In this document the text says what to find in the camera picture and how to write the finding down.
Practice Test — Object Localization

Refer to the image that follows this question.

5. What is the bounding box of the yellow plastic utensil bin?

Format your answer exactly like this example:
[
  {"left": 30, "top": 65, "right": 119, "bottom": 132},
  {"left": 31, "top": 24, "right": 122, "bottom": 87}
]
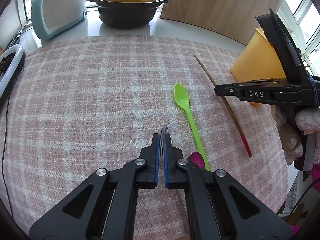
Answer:
[{"left": 230, "top": 26, "right": 288, "bottom": 106}]

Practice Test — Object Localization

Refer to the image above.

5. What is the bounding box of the window frame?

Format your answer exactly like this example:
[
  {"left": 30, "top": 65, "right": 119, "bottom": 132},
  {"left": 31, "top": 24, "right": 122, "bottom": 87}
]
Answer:
[{"left": 277, "top": 0, "right": 319, "bottom": 76}]

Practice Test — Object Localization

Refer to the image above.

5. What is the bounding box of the red-tipped wooden chopstick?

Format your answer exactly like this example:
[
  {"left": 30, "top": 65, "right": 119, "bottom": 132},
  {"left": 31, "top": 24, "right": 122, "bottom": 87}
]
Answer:
[{"left": 194, "top": 55, "right": 252, "bottom": 157}]

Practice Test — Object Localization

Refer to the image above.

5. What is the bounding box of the white ring light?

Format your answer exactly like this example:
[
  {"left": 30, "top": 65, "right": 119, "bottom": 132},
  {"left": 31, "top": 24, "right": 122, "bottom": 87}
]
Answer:
[{"left": 1, "top": 44, "right": 25, "bottom": 108}]

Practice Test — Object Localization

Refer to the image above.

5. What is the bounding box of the right hand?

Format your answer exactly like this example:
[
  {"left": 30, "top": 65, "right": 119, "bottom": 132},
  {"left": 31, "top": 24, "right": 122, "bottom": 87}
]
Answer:
[{"left": 271, "top": 106, "right": 319, "bottom": 166}]

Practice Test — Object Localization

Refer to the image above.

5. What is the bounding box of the pink plaid tablecloth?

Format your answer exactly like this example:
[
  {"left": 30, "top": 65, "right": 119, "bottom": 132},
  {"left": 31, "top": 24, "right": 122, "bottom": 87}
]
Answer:
[{"left": 1, "top": 35, "right": 288, "bottom": 232}]

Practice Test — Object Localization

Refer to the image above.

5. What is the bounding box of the pink plastic spoon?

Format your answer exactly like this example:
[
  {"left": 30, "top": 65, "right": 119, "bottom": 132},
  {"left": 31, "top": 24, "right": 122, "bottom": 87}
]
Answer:
[{"left": 187, "top": 152, "right": 206, "bottom": 170}]

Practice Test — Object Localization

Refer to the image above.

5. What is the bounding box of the black pot yellow lid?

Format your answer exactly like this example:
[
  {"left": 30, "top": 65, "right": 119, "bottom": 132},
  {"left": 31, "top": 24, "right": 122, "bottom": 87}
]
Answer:
[{"left": 88, "top": 0, "right": 168, "bottom": 29}]

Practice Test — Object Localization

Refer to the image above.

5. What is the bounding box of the white teal electric cooker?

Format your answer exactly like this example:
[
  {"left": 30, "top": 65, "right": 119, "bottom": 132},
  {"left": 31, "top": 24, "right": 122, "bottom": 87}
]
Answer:
[{"left": 31, "top": 0, "right": 87, "bottom": 40}]

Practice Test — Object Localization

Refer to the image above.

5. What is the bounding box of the large light wood board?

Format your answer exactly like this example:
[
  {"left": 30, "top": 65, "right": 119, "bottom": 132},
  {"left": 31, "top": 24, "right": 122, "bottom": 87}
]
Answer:
[{"left": 161, "top": 0, "right": 283, "bottom": 45}]

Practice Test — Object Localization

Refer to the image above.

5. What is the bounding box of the green plastic spoon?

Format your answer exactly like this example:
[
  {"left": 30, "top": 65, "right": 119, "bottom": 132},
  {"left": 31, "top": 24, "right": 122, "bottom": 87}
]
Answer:
[{"left": 174, "top": 83, "right": 210, "bottom": 171}]

